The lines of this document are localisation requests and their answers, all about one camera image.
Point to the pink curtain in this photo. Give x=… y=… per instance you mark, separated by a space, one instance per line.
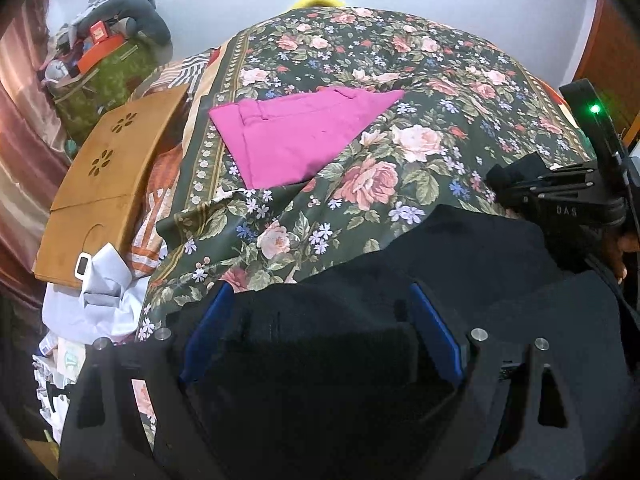
x=25 y=150

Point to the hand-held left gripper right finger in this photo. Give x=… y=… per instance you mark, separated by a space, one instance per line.
x=436 y=335

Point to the grey neck pillow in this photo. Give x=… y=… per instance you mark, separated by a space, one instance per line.
x=145 y=15

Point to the green fabric bag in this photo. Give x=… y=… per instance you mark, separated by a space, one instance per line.
x=110 y=90

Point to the brown wooden door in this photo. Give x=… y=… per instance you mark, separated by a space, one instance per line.
x=612 y=55

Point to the person's right hand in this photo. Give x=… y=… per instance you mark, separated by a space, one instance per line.
x=626 y=252

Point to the small white plastic device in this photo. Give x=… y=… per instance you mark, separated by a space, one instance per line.
x=82 y=265

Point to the floral bed cover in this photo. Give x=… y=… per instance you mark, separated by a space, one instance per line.
x=400 y=70

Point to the white crumpled cloth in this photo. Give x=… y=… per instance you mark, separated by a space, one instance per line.
x=100 y=305

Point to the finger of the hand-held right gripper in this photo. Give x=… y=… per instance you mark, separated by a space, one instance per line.
x=550 y=174
x=535 y=192

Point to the black pants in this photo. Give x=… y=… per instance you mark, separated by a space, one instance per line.
x=350 y=350

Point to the wooden lap table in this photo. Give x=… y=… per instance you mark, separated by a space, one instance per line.
x=110 y=170

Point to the orange box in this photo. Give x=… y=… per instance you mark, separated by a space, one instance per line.
x=100 y=56

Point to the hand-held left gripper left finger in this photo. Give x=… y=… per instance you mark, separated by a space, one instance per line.
x=205 y=332

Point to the yellow curved tube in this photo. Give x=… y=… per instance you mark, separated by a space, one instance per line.
x=317 y=0

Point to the pink folded pants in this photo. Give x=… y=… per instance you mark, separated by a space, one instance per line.
x=300 y=135

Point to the white printed bag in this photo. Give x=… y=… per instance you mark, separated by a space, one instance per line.
x=64 y=360

